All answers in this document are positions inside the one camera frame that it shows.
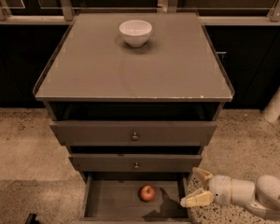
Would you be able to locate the brass middle drawer knob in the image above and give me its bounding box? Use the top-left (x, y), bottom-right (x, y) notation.
top-left (133, 162), bottom-right (140, 170)

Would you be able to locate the grey drawer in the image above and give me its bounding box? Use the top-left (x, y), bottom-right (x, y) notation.
top-left (81, 173), bottom-right (192, 224)
top-left (50, 120), bottom-right (217, 147)
top-left (69, 154), bottom-right (202, 173)

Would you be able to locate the red apple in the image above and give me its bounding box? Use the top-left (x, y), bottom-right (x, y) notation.
top-left (138, 185), bottom-right (156, 203)

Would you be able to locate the middle grey drawer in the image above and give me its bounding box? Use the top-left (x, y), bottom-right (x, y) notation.
top-left (69, 154), bottom-right (202, 173)

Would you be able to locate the metal railing frame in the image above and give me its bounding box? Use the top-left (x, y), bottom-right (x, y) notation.
top-left (0, 0), bottom-right (280, 26)

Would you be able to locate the white cylindrical post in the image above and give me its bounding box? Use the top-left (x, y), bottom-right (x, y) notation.
top-left (262, 86), bottom-right (280, 122)

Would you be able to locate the brass drawer knob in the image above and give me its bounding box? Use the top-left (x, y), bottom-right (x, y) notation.
top-left (131, 133), bottom-right (139, 141)
top-left (133, 162), bottom-right (140, 170)

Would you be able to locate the black object on floor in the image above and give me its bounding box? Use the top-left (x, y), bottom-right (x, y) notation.
top-left (25, 213), bottom-right (40, 224)

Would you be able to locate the brass top drawer knob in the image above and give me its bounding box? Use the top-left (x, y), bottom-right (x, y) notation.
top-left (131, 133), bottom-right (139, 141)

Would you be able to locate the grey drawer cabinet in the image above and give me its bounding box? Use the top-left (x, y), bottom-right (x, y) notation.
top-left (33, 12), bottom-right (236, 224)

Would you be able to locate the bottom grey drawer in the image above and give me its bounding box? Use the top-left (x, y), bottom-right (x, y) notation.
top-left (81, 173), bottom-right (192, 224)

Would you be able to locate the top grey drawer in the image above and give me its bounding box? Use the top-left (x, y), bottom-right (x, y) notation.
top-left (50, 120), bottom-right (217, 147)

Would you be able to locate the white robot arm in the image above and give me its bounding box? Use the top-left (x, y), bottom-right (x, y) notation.
top-left (180, 167), bottom-right (280, 221)

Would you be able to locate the white ceramic bowl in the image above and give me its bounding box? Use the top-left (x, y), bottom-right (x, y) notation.
top-left (119, 20), bottom-right (152, 48)

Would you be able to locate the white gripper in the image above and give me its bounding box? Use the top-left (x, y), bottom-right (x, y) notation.
top-left (180, 167), bottom-right (232, 208)

